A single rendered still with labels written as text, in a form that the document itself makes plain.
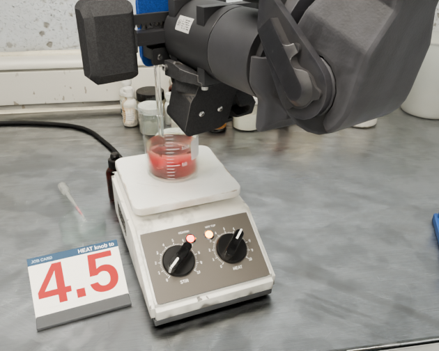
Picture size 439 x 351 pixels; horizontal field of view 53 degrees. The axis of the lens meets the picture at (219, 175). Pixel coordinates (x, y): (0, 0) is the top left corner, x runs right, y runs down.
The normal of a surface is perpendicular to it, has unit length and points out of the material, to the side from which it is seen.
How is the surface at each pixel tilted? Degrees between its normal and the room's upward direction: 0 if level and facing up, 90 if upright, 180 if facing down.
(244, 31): 48
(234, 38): 59
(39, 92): 90
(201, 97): 109
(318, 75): 87
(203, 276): 30
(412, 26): 99
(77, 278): 40
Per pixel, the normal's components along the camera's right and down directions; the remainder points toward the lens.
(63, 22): 0.16, 0.49
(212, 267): 0.19, -0.51
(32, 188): 0.01, -0.87
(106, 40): 0.58, 0.40
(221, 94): 0.58, 0.66
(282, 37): 0.50, -0.31
